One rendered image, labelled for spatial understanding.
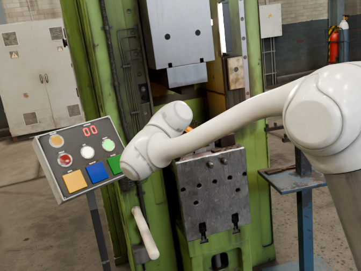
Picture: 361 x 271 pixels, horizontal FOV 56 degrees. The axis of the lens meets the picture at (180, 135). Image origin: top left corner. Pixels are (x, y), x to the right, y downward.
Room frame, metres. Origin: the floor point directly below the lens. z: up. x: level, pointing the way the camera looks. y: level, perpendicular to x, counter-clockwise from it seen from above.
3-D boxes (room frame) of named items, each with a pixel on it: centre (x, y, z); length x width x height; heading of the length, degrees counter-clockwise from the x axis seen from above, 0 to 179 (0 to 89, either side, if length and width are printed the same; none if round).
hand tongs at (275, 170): (1.77, -0.73, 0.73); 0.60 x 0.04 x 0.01; 104
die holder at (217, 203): (1.87, -0.07, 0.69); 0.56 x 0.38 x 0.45; 15
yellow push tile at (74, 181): (1.25, 0.44, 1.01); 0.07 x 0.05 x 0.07; 130
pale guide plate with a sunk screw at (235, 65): (1.85, -0.34, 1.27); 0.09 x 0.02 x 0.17; 105
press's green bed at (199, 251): (1.87, -0.07, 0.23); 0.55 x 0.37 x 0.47; 15
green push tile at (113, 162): (1.38, 0.29, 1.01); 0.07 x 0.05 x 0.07; 130
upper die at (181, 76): (1.84, -0.02, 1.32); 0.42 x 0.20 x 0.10; 15
